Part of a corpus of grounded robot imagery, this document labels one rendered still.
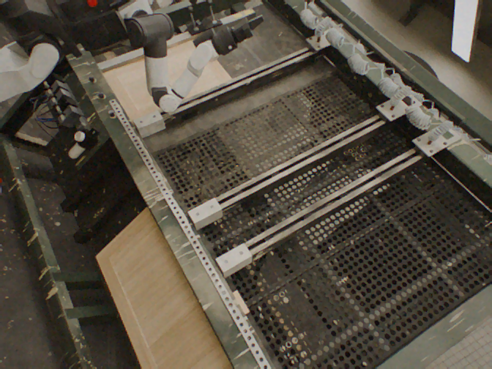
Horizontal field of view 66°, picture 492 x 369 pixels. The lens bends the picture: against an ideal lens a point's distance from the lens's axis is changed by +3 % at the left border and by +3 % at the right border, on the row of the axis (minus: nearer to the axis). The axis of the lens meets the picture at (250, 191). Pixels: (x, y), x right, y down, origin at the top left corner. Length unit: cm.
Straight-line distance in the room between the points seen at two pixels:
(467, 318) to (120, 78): 187
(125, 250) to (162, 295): 33
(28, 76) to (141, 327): 115
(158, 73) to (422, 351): 138
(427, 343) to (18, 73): 175
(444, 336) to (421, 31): 629
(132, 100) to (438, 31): 600
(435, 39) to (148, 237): 618
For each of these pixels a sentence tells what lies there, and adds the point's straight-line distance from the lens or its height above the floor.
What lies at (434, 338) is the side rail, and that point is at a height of 133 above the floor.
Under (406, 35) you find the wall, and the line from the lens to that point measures 737.
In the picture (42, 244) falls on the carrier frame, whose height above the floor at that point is 18.
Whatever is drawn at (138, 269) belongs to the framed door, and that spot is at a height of 45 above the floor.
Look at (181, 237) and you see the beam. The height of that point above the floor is 85.
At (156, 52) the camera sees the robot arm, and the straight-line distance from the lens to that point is 155.
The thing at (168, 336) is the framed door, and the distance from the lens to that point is 180.
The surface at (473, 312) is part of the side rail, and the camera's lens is 159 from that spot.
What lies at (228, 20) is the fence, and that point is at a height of 155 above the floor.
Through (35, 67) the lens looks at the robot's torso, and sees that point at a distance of 170.
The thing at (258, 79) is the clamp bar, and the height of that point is 147.
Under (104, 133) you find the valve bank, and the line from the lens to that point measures 188.
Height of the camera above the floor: 150
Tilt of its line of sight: 13 degrees down
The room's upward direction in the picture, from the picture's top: 48 degrees clockwise
